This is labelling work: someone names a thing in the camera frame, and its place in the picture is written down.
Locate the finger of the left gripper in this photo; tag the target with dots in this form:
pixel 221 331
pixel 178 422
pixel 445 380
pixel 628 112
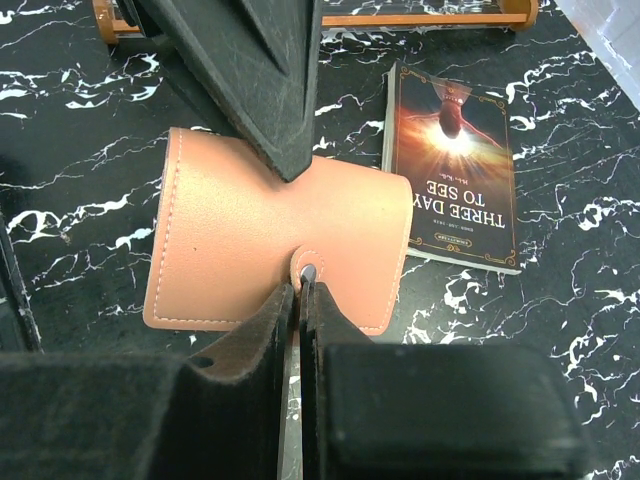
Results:
pixel 247 68

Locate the dark paperback book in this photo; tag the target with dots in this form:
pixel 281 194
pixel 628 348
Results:
pixel 451 142

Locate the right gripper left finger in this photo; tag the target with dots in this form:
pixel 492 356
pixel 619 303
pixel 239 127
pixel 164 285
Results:
pixel 214 415

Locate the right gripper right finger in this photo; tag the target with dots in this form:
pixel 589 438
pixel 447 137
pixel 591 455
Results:
pixel 390 411

